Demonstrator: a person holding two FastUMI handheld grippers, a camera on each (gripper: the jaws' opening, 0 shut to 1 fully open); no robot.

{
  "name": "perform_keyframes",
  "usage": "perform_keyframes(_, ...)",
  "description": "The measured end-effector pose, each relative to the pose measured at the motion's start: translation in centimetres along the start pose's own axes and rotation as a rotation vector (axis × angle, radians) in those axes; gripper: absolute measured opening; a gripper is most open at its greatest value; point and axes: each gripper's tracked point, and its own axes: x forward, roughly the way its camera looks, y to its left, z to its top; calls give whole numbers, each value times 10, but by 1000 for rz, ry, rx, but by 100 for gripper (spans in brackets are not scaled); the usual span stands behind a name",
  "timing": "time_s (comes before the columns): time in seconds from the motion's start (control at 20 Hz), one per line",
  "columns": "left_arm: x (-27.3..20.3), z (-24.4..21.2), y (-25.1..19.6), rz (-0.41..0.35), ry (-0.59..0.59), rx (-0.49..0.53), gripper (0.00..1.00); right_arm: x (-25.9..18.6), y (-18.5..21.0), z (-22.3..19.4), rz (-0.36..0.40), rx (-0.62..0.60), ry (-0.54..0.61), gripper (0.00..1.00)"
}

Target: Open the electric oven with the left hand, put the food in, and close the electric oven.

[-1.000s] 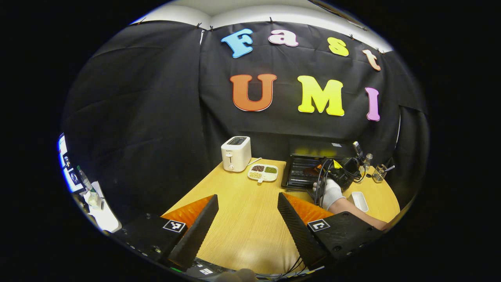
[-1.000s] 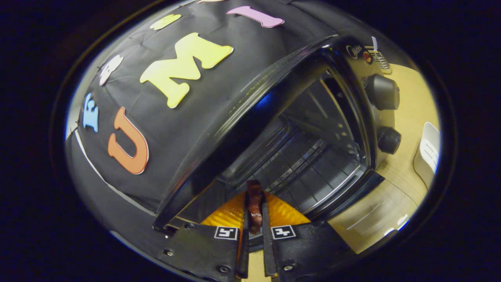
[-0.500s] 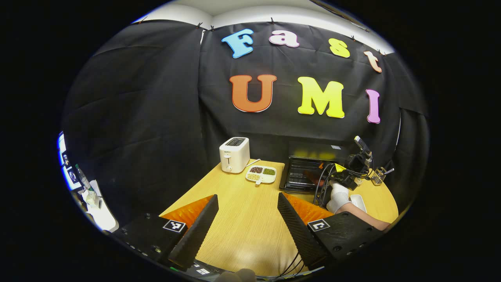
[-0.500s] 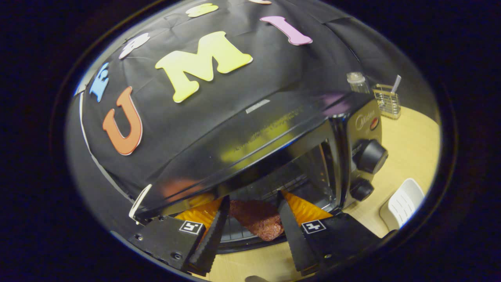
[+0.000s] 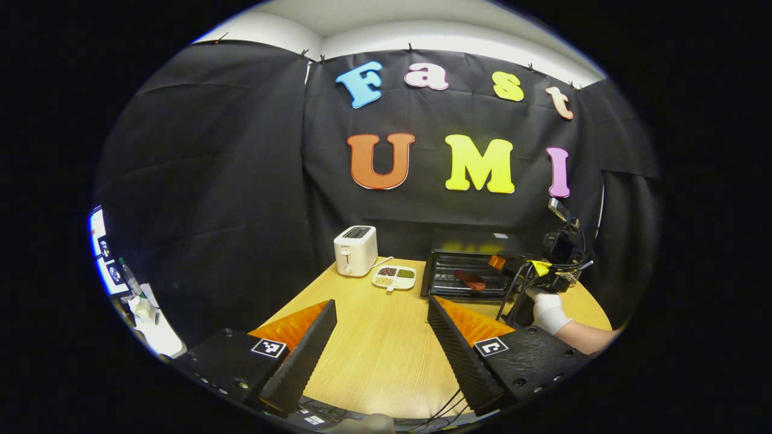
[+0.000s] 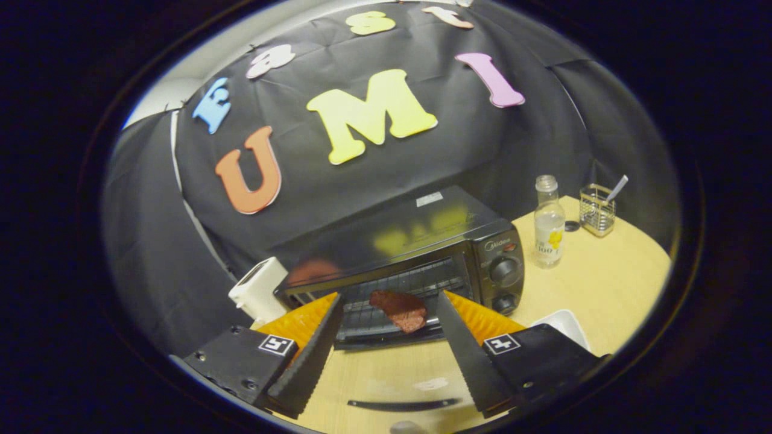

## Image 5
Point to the white divided dish with beans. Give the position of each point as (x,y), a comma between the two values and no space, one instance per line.
(393,278)

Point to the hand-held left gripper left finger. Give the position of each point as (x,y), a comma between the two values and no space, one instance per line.
(301,361)

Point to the computer monitor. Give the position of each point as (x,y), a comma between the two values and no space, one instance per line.
(99,247)

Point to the reddish brown meat piece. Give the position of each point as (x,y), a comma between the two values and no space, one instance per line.
(470,281)

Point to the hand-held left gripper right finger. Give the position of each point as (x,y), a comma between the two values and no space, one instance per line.
(461,361)

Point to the plastic bottle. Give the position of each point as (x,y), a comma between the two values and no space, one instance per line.
(129,278)

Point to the white toaster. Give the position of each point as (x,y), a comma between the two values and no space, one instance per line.
(356,250)

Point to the black backdrop cloth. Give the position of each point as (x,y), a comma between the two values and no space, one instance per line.
(229,181)

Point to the black electric oven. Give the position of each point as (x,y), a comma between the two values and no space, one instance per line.
(464,244)

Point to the white side desk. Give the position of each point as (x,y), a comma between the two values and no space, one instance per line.
(160,337)

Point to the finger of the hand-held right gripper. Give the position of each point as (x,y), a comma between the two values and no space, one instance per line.
(497,263)

